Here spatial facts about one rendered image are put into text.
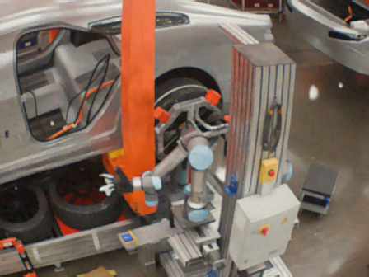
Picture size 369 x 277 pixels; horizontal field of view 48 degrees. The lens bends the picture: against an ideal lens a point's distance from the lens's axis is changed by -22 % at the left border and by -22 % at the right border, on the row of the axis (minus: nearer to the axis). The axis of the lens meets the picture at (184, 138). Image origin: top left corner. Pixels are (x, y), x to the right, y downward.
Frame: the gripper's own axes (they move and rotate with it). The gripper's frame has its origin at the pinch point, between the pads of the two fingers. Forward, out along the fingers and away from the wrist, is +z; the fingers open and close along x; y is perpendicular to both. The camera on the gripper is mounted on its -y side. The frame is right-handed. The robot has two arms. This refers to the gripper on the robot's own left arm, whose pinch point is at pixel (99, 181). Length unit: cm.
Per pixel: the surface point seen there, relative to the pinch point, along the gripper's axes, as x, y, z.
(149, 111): 45, -19, -33
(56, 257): 37, 100, 54
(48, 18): 85, -86, 42
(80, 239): 45, 83, 28
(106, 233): 54, 83, 5
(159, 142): 86, 24, -42
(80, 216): 59, 70, 25
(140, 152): 46, 8, -27
